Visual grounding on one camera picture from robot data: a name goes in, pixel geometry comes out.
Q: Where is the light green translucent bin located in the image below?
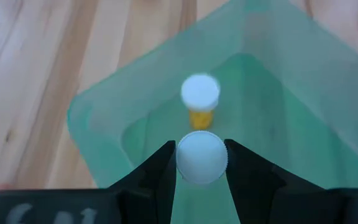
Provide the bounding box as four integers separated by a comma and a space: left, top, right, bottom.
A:
67, 0, 358, 224

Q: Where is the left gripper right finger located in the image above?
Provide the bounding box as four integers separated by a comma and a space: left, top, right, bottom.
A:
224, 138, 358, 224

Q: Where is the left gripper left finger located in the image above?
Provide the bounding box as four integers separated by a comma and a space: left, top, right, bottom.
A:
0, 139, 178, 224

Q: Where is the orange pill bottle white cap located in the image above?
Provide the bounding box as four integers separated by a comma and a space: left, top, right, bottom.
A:
175, 130, 229, 185
180, 73, 221, 131

